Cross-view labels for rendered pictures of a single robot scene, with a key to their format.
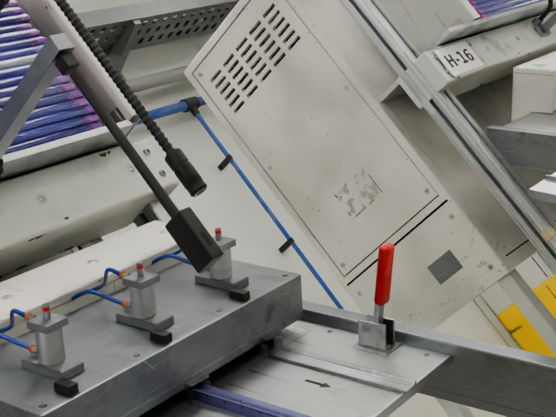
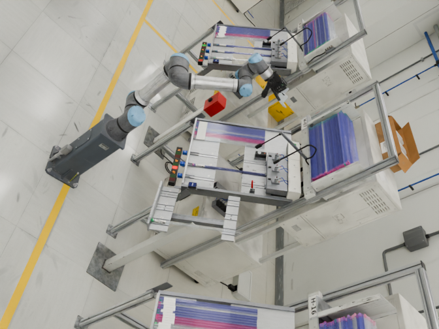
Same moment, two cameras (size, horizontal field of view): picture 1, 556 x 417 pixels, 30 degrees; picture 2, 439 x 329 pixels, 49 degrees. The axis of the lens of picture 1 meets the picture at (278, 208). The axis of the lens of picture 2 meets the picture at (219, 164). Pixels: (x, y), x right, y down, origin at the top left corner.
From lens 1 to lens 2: 3.42 m
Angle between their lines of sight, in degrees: 110
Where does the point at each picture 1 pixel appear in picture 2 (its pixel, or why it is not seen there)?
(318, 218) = not seen: outside the picture
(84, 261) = (295, 176)
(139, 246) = (292, 183)
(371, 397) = (245, 181)
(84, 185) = (307, 179)
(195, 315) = (270, 173)
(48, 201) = (306, 173)
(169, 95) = not seen: outside the picture
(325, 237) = not seen: outside the picture
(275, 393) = (257, 179)
